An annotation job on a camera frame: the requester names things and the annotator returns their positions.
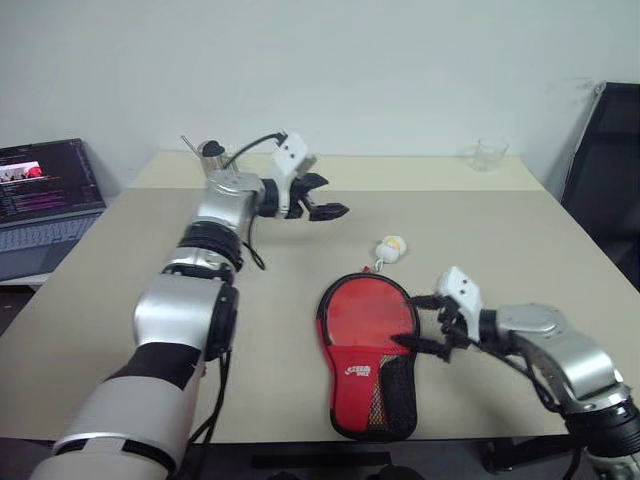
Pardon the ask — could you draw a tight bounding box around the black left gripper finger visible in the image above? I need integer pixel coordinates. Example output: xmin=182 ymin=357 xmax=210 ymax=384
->
xmin=299 ymin=171 xmax=330 ymax=195
xmin=304 ymin=200 xmax=351 ymax=224

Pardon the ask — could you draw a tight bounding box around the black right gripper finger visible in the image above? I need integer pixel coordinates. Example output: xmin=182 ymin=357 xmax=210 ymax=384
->
xmin=391 ymin=333 xmax=452 ymax=362
xmin=408 ymin=293 xmax=451 ymax=312

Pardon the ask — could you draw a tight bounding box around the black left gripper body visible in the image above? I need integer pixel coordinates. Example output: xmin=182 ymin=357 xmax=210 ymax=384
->
xmin=286 ymin=173 xmax=315 ymax=222

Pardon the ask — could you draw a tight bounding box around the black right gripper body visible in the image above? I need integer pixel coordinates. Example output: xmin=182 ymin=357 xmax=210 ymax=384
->
xmin=435 ymin=296 xmax=475 ymax=362

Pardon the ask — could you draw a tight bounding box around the red table tennis paddle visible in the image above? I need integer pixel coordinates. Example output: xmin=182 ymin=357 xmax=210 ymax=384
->
xmin=323 ymin=278 xmax=417 ymax=431

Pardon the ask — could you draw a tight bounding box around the red black paddle case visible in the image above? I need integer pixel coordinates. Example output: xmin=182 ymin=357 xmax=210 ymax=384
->
xmin=314 ymin=269 xmax=421 ymax=443

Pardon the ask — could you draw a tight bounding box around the stainless steel cup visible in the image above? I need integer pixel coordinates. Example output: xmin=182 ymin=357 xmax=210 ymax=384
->
xmin=196 ymin=139 xmax=242 ymax=174

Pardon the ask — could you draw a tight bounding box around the clear glass cup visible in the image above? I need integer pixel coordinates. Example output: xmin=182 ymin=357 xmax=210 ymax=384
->
xmin=461 ymin=137 xmax=510 ymax=174

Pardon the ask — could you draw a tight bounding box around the black chair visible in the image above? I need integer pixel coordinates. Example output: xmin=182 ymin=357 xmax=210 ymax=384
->
xmin=559 ymin=81 xmax=640 ymax=292

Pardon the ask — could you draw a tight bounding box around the open laptop computer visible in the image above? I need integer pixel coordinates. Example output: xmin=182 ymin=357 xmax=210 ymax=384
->
xmin=0 ymin=138 xmax=108 ymax=287

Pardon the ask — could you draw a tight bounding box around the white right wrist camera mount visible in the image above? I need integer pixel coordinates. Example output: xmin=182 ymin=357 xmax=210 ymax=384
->
xmin=433 ymin=265 xmax=484 ymax=342

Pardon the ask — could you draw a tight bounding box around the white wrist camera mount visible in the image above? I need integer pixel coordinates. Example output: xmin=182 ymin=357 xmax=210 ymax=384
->
xmin=433 ymin=265 xmax=484 ymax=342
xmin=271 ymin=130 xmax=320 ymax=219

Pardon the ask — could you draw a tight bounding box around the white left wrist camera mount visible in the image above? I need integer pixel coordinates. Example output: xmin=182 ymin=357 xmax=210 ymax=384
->
xmin=271 ymin=130 xmax=320 ymax=219

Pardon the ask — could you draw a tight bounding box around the white ball keychain charm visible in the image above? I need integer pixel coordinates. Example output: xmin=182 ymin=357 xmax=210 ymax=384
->
xmin=371 ymin=234 xmax=409 ymax=274

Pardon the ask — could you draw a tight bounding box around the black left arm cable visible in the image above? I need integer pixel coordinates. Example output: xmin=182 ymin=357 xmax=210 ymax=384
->
xmin=187 ymin=129 xmax=290 ymax=451

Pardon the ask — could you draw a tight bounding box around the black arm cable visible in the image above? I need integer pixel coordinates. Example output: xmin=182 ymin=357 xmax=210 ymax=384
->
xmin=464 ymin=333 xmax=567 ymax=414
xmin=187 ymin=129 xmax=290 ymax=451

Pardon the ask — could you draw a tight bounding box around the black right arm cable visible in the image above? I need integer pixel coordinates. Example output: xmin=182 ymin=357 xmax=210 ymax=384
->
xmin=464 ymin=333 xmax=567 ymax=414

